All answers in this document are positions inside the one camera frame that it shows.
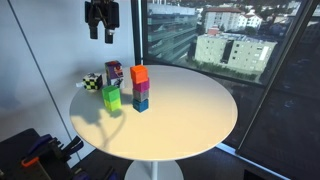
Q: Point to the grey block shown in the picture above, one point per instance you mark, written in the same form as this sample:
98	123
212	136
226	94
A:
140	96

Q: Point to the white table pedestal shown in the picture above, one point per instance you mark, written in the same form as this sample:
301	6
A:
153	170

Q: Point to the green block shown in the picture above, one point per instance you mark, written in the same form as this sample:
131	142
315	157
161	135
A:
111	93

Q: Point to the pink block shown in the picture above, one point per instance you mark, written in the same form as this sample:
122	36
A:
142	86

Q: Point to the black tool cart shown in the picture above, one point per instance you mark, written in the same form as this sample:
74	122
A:
13	150

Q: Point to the blue white soft cube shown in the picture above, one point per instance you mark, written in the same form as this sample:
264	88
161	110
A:
116	83

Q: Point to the glass office building outside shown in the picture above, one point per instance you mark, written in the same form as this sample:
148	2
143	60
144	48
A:
171	31

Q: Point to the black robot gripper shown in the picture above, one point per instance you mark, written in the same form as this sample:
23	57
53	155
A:
101	15

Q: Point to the yellow-green block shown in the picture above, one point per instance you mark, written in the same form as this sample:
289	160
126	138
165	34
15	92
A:
113	105

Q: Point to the colourful printed soft cube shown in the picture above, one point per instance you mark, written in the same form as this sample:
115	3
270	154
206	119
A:
114	70

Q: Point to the blue block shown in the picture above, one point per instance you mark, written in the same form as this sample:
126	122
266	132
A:
140	105

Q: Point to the orange block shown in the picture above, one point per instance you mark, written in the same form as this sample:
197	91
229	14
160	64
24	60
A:
139	74

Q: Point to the beige building outside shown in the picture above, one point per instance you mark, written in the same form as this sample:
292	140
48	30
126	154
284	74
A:
233	51

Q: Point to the dark slanted window frame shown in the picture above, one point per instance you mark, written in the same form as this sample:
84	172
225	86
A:
276	76

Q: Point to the black white patterned soft cube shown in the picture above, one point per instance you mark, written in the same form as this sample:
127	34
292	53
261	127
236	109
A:
92	81

